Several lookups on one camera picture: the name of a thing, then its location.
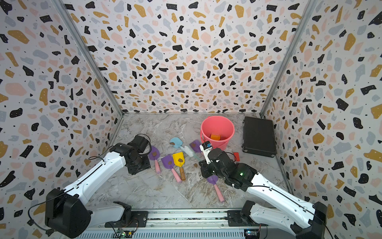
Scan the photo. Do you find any purple trowel pink handle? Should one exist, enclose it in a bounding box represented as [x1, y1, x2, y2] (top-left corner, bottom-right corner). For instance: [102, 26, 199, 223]
[161, 155, 182, 183]
[148, 146, 161, 174]
[207, 175, 225, 203]
[189, 139, 202, 153]

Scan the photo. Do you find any yellow trowel blue handle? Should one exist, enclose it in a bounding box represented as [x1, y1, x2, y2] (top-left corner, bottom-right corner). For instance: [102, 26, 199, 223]
[210, 133, 221, 141]

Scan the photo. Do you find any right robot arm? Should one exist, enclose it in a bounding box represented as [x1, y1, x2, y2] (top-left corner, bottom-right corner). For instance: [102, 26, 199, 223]
[199, 147, 328, 239]

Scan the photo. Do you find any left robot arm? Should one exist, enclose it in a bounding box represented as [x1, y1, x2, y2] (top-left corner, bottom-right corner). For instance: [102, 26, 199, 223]
[45, 134, 152, 239]

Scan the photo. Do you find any red block near bucket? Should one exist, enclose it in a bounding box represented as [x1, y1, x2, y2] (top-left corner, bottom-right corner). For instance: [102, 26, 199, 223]
[233, 152, 240, 162]

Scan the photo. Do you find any pink plastic bucket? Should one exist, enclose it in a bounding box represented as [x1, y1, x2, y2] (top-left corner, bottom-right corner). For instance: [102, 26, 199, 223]
[200, 116, 235, 150]

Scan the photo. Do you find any light blue trowel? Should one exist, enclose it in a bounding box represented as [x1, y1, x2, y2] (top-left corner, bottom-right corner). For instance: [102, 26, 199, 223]
[170, 137, 187, 149]

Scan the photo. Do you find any black case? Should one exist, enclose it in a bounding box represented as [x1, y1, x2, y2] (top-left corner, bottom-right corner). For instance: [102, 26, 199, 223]
[242, 117, 277, 157]

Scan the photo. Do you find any purple trowel pink handle front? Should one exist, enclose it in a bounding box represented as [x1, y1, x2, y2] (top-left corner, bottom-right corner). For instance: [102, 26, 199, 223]
[207, 175, 225, 203]

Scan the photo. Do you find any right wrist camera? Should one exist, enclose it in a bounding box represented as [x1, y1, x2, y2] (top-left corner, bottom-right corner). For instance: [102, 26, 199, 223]
[200, 141, 213, 164]

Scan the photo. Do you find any purple trowel pink handle back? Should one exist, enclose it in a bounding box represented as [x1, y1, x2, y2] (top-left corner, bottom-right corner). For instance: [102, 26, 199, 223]
[189, 139, 202, 153]

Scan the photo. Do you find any yellow trowel wooden handle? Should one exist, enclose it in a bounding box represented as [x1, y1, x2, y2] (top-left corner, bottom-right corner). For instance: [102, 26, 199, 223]
[173, 152, 186, 181]

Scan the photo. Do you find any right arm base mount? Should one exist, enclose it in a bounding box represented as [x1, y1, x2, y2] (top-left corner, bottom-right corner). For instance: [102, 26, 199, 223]
[227, 210, 260, 227]

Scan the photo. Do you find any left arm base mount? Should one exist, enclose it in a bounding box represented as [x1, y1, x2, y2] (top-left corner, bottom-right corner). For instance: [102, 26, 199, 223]
[104, 211, 149, 228]

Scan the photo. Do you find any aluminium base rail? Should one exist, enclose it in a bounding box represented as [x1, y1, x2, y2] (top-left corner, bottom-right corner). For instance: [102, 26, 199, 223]
[77, 209, 294, 239]

